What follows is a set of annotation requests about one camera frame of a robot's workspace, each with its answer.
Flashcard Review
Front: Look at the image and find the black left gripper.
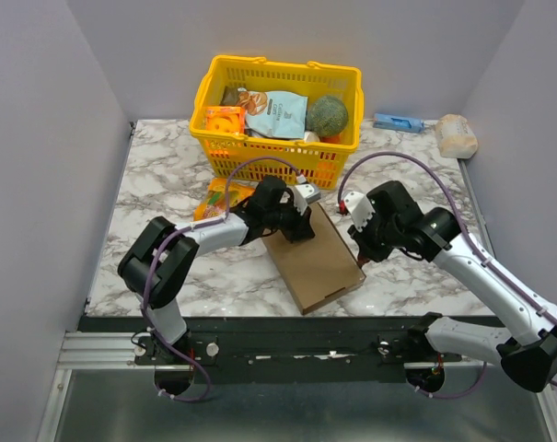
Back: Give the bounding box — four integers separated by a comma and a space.
263, 196, 316, 244

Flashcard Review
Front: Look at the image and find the brown cardboard express box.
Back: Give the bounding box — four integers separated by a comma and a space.
263, 203, 366, 315

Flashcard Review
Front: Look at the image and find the red black utility knife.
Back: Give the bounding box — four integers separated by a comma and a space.
357, 256, 369, 269

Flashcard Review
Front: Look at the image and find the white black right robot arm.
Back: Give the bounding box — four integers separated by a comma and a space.
339, 180, 557, 392

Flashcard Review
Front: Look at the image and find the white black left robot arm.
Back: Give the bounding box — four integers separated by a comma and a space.
117, 176, 320, 364

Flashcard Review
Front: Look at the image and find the orange snack box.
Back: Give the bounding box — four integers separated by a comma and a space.
205, 106, 245, 134

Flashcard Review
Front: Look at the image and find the orange gummy candy bag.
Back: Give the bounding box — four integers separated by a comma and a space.
193, 178, 255, 221

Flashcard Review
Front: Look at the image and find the white cup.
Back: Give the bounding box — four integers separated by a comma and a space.
303, 131, 320, 143

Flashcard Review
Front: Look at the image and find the orange fruit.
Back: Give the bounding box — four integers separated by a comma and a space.
320, 134, 341, 145

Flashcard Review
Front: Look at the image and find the blue flat package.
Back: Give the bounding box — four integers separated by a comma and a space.
373, 113, 424, 134

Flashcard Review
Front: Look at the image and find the yellow plastic shopping basket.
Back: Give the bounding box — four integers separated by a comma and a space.
189, 55, 364, 189

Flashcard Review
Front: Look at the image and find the light blue cassava chips bag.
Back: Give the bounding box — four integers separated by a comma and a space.
237, 87, 308, 139

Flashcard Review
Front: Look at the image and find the green netted melon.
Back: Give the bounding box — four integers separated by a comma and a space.
306, 95, 349, 137

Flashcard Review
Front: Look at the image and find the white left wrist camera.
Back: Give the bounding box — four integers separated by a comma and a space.
292, 183, 321, 215

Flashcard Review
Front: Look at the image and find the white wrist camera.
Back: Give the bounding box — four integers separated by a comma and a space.
339, 191, 376, 232
292, 183, 321, 215

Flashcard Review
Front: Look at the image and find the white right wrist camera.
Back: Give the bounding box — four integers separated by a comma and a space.
339, 191, 376, 232

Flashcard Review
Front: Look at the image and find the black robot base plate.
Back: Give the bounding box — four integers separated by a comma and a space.
134, 315, 463, 386

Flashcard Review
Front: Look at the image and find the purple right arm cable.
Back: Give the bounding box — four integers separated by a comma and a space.
338, 153, 557, 400

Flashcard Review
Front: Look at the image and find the aluminium frame rail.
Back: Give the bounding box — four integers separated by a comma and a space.
38, 332, 557, 441

